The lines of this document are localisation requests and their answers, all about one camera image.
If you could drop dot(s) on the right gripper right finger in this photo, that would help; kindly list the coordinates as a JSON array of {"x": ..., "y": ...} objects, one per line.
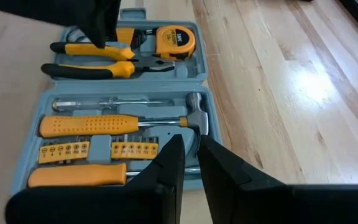
[{"x": 228, "y": 180}]

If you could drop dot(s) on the yellow black pliers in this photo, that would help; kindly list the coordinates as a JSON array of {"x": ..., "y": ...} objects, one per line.
[{"x": 104, "y": 51}]

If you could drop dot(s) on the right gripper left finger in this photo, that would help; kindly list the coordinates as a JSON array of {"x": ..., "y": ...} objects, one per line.
[{"x": 166, "y": 174}]

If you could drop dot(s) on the hex key set yellow holder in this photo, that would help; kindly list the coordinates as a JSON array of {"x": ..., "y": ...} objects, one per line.
[{"x": 124, "y": 34}]

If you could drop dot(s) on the yellow tape measure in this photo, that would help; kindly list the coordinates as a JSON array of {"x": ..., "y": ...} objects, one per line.
[{"x": 174, "y": 42}]

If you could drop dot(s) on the orange bit holder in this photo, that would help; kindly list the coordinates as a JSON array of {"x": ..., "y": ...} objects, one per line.
[{"x": 64, "y": 152}]

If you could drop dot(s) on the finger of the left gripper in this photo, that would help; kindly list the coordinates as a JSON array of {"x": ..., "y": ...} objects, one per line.
[
  {"x": 95, "y": 32},
  {"x": 112, "y": 25}
]

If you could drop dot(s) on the small orange socket piece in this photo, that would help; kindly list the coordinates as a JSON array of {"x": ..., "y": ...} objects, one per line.
[{"x": 134, "y": 151}]

